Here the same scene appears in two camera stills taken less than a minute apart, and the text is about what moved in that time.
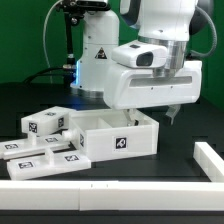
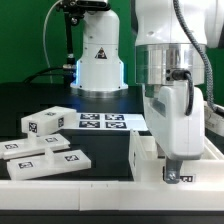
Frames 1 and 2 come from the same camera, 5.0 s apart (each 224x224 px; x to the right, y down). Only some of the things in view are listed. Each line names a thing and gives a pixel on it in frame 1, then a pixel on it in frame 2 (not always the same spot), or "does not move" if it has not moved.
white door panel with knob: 50,163 does not move
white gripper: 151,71 → 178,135
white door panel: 33,144 does not move
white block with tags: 45,122 does not move
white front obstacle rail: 111,195 does not move
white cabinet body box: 106,134 → 148,164
